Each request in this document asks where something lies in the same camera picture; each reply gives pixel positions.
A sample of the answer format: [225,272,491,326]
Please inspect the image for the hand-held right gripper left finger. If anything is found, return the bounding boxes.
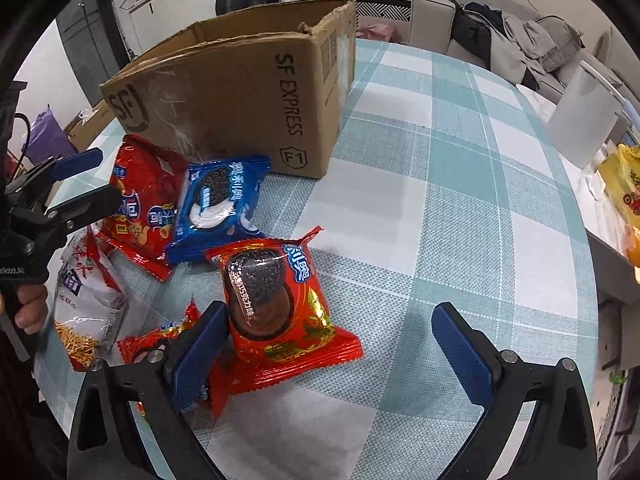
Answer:
[67,301,231,480]

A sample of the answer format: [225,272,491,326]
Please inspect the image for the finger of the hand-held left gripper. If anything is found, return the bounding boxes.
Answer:
[4,148,104,200]
[32,185,117,233]

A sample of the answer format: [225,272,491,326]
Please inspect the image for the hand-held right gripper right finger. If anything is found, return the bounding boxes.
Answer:
[431,302,598,480]

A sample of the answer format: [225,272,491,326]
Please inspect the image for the red cookie packet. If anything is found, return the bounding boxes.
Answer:
[205,226,363,391]
[117,300,231,421]

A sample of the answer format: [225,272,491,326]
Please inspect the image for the red cone snack packet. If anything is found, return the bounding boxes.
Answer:
[95,134,188,282]

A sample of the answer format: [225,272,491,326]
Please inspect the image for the white noodle snack packet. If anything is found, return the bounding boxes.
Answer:
[52,230,130,373]

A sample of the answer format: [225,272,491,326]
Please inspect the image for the blue cookie packet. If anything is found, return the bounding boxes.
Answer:
[165,154,272,266]

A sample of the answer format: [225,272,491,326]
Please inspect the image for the brown cardboard box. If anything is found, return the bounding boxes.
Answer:
[100,0,357,180]

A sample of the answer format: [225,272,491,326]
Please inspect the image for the person's left hand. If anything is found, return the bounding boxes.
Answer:
[14,284,50,333]

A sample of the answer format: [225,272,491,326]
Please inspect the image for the purple bag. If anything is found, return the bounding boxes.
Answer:
[22,105,68,166]

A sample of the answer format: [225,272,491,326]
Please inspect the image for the dark glass door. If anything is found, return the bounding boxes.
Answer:
[55,0,126,106]

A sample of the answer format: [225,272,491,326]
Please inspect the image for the checked tablecloth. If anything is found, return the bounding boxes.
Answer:
[35,40,601,480]

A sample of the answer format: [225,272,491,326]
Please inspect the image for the white coffee table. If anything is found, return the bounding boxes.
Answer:
[550,145,640,311]

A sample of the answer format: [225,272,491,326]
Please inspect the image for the yellow plastic bag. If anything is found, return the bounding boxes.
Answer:
[597,144,640,256]

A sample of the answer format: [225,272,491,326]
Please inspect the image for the black jacket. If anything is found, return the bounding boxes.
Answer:
[452,2,506,68]

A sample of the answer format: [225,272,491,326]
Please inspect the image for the grey garment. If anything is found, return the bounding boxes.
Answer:
[502,12,556,76]

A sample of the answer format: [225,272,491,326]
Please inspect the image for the dark grey pillow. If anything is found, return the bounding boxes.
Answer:
[537,15,585,73]

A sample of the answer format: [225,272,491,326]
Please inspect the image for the pink cloth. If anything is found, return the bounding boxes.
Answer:
[356,20,408,43]

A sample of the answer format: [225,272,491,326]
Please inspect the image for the grey sofa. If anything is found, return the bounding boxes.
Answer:
[407,0,640,106]

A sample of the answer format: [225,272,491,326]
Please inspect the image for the black patterned panel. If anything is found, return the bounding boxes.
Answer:
[350,0,413,23]

